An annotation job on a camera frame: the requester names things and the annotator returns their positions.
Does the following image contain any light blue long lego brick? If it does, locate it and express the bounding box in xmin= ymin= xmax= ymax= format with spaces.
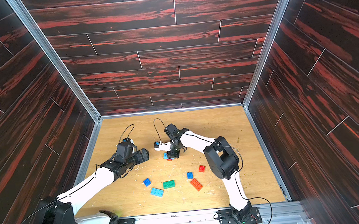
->
xmin=163 ymin=153 xmax=169 ymax=160

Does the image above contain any small blue lego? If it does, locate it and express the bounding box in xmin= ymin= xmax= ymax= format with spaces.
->
xmin=187 ymin=172 xmax=194 ymax=179
xmin=143 ymin=178 xmax=151 ymax=187

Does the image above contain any red long lego brick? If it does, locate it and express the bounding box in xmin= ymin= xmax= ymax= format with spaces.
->
xmin=190 ymin=179 xmax=203 ymax=191

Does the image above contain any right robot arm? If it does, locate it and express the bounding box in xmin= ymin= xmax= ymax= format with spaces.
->
xmin=154 ymin=124 xmax=253 ymax=223

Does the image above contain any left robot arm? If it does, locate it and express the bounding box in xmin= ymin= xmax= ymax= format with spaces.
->
xmin=33 ymin=138 xmax=149 ymax=224

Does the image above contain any small red lego right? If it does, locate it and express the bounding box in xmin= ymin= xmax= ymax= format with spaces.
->
xmin=198 ymin=165 xmax=205 ymax=173

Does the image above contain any green long lego brick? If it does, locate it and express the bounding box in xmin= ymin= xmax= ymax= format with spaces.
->
xmin=163 ymin=180 xmax=175 ymax=189

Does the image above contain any light blue lego front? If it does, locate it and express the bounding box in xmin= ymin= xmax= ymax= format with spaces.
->
xmin=150 ymin=188 xmax=164 ymax=197

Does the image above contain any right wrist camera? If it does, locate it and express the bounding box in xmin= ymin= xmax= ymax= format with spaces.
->
xmin=154 ymin=141 xmax=172 ymax=151

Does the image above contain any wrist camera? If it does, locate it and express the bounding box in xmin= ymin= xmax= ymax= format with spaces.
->
xmin=123 ymin=137 xmax=134 ymax=144
xmin=154 ymin=141 xmax=172 ymax=151

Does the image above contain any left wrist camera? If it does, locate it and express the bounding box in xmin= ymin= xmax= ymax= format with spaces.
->
xmin=123 ymin=137 xmax=134 ymax=144

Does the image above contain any right camera cable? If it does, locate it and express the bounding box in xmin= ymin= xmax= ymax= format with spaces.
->
xmin=153 ymin=117 xmax=169 ymax=143

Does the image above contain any camera cable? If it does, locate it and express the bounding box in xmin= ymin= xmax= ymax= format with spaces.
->
xmin=153 ymin=117 xmax=169 ymax=143
xmin=118 ymin=123 xmax=137 ymax=143

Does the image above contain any left camera cable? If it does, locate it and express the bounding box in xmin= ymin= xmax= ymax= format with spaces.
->
xmin=118 ymin=123 xmax=137 ymax=143

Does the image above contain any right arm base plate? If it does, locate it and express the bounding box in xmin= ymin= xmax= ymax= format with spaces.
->
xmin=213 ymin=207 xmax=263 ymax=224

